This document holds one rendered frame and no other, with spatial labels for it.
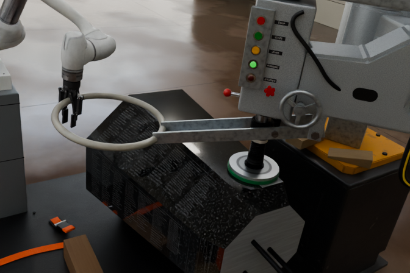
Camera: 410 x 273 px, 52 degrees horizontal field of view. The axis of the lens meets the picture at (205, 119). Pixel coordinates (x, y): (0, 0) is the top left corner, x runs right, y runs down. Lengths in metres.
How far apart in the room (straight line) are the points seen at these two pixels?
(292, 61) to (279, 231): 0.71
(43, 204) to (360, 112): 2.03
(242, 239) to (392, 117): 0.71
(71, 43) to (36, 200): 1.34
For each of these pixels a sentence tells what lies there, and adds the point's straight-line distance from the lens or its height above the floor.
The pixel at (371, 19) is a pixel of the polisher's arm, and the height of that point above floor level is 1.44.
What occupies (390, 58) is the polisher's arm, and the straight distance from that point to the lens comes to 1.53.
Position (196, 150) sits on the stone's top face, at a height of 0.82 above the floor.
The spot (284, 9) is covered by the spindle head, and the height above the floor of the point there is 1.52.
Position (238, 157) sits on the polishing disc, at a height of 0.85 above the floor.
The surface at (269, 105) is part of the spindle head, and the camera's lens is 1.56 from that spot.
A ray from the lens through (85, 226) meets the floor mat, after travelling 2.70.
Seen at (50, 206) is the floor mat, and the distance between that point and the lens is 2.86.
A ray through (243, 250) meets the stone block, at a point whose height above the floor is 0.61.
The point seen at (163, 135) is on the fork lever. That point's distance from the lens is 1.76.
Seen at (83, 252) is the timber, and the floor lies 0.13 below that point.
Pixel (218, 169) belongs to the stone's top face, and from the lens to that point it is 1.77.
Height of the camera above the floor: 1.77
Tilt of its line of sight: 26 degrees down
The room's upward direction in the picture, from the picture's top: 8 degrees clockwise
